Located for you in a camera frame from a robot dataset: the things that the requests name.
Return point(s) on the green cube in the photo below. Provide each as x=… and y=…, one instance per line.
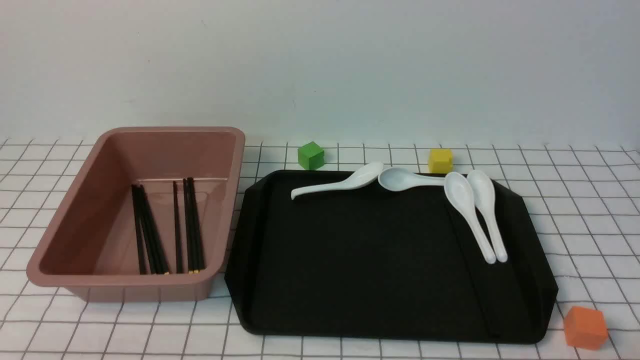
x=311, y=156

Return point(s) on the white spoon far left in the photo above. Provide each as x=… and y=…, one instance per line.
x=362, y=177

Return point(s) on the white spoon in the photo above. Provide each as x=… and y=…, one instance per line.
x=362, y=177
x=460, y=195
x=485, y=201

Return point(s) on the white spoon middle horizontal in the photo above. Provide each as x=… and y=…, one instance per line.
x=397, y=179

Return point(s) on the black plastic tray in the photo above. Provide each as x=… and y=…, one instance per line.
x=371, y=263

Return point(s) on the yellow cube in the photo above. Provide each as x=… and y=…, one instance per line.
x=440, y=161

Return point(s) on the white spoon front right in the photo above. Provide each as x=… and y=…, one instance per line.
x=460, y=195

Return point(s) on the white spoon far right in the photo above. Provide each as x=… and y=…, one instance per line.
x=485, y=201

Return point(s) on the pink plastic bin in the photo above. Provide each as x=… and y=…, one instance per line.
x=90, y=245

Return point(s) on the white grid tablecloth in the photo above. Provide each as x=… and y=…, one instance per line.
x=582, y=199

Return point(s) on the orange cube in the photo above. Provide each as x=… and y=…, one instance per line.
x=585, y=328

